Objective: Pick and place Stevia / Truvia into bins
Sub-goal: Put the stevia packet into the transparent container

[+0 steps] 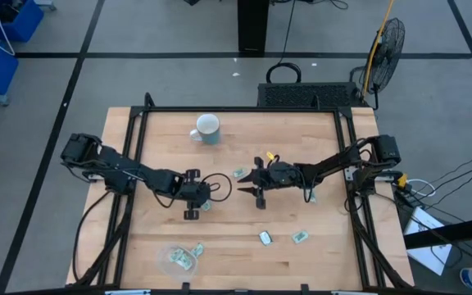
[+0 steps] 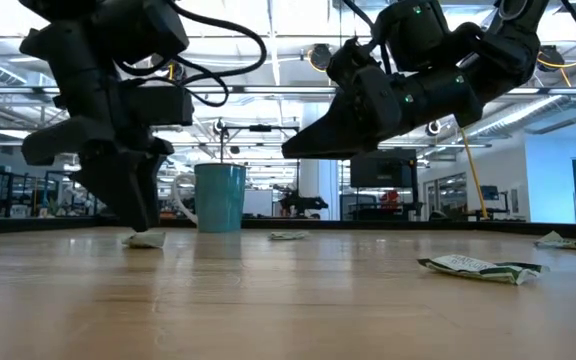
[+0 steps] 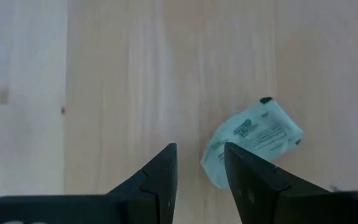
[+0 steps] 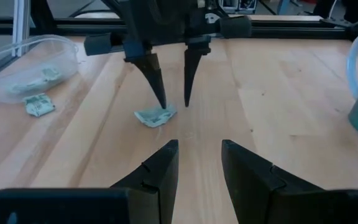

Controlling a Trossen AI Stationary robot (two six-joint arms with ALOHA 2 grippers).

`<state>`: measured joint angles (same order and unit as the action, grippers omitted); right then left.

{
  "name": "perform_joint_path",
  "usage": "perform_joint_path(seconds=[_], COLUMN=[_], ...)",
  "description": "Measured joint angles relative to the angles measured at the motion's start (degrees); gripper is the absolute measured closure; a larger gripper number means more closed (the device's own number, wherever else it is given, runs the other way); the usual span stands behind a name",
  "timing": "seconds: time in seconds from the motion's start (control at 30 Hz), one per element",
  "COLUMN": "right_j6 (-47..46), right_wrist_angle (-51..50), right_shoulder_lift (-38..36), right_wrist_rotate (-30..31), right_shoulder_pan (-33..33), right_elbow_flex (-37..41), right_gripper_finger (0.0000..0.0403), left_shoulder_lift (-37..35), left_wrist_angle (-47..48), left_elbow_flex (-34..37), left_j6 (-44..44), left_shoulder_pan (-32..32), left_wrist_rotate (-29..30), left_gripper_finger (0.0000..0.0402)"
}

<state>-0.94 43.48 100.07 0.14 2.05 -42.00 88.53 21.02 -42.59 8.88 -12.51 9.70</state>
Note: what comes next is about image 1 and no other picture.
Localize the teal mug with white handle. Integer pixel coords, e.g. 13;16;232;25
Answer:
189;113;221;146

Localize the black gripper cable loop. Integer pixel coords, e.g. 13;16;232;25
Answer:
201;172;234;203

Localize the black computer case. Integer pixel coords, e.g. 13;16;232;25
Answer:
256;81;369;109

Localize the white flat box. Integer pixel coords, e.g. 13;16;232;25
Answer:
403;206;453;276

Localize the black aluminium table frame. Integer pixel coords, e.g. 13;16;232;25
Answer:
71;92;415;294

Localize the black floor fan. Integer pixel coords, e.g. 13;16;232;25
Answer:
349;17;406;111

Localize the black upright post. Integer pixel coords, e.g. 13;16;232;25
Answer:
237;0;270;57

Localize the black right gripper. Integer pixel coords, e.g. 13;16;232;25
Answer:
235;156;303;211

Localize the black coiled floor cable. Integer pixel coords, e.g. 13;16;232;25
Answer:
265;0;302;85

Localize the black horizontal beam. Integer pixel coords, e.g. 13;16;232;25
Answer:
403;213;472;250

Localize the white looped cable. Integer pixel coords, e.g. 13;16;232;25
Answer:
406;177;437;198

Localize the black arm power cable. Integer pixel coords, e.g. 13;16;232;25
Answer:
71;188;112;284

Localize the clear plastic bowl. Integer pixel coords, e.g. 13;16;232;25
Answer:
157;242;200;283

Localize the yellow hanging cable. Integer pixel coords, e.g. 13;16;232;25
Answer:
361;0;396;98

